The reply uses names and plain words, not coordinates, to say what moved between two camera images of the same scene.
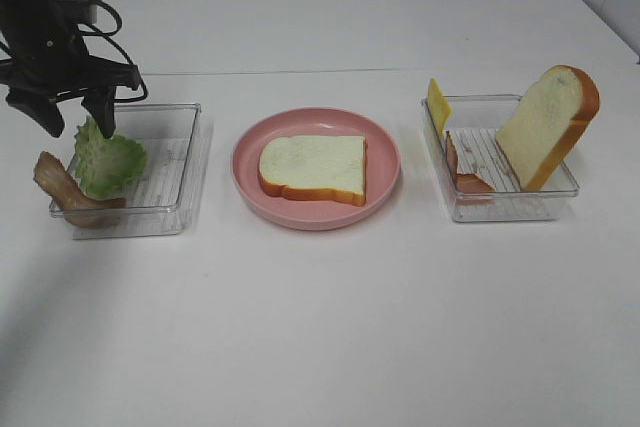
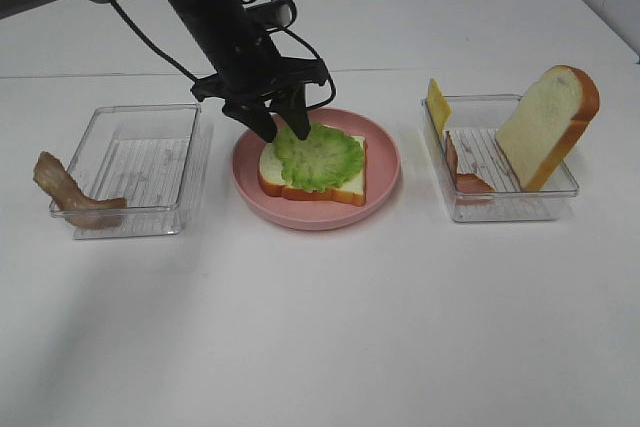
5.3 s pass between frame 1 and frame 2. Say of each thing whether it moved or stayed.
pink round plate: stayed
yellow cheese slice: stayed
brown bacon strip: stayed
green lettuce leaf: moved
